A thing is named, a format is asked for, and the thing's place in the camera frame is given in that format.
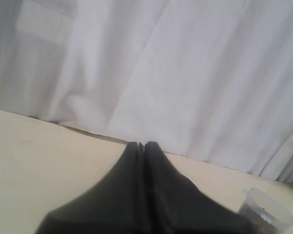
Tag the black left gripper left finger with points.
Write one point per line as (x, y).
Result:
(115, 205)

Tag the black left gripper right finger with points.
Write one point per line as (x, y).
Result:
(177, 206)

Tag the translucent plastic pitcher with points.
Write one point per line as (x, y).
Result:
(266, 214)

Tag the white curtain backdrop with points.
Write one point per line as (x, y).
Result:
(207, 79)

